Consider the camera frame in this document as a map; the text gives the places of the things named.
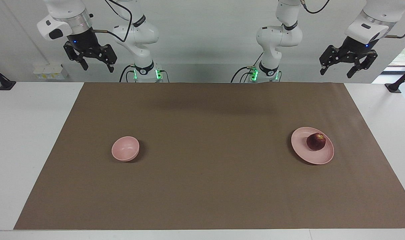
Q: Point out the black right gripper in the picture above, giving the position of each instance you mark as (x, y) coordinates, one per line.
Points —
(84, 40)

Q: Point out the pink plate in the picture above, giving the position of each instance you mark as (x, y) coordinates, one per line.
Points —
(317, 156)

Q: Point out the black stand with foot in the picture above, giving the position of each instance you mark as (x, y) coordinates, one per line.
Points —
(4, 84)
(397, 86)

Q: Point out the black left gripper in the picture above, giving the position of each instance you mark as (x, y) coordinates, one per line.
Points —
(355, 48)

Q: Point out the pink bowl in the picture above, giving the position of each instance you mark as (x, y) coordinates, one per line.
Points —
(125, 148)

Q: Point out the brown table mat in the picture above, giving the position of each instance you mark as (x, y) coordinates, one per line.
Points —
(205, 173)

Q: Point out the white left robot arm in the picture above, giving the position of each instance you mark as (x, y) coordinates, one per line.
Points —
(279, 36)

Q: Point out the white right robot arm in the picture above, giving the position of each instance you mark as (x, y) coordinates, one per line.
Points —
(139, 36)

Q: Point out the white box on table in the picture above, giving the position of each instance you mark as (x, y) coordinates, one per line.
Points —
(50, 71)

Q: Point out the thin white wall conduit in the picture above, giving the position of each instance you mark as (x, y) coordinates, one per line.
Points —
(25, 31)

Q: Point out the dark red apple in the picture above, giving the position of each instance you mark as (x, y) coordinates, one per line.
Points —
(316, 141)

